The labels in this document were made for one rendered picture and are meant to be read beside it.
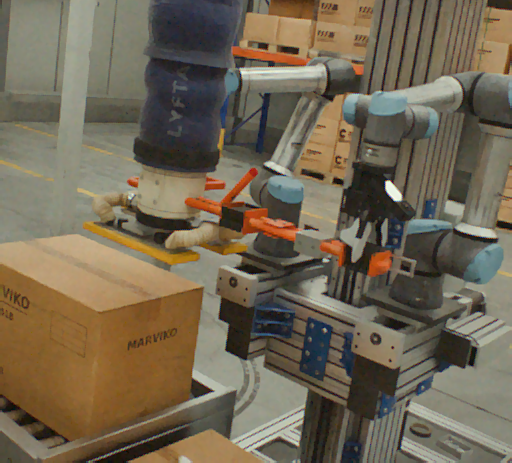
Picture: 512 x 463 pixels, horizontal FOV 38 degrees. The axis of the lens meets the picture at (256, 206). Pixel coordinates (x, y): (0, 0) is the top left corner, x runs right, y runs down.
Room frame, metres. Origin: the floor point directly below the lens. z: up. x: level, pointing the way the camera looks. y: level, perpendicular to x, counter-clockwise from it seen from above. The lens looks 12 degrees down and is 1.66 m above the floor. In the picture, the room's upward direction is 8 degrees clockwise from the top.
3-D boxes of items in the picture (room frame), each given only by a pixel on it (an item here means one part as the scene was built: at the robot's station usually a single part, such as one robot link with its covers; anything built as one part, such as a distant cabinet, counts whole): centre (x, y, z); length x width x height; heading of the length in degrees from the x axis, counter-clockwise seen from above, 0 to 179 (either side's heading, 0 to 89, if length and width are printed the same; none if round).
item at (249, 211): (1.78, 0.03, 1.25); 0.10 x 0.08 x 0.06; 143
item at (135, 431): (1.92, 0.21, 0.58); 0.70 x 0.03 x 0.06; 140
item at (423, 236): (2.00, -0.48, 1.20); 0.13 x 0.12 x 0.14; 45
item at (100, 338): (2.14, 0.48, 0.75); 0.60 x 0.40 x 0.40; 54
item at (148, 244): (1.86, 0.29, 1.15); 0.34 x 0.10 x 0.05; 53
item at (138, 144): (1.94, 0.23, 1.37); 0.23 x 0.23 x 0.04
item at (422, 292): (2.01, -0.48, 1.09); 0.15 x 0.15 x 0.10
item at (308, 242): (1.65, -0.14, 1.24); 0.07 x 0.07 x 0.04; 53
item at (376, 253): (1.57, -0.25, 1.25); 0.08 x 0.07 x 0.05; 53
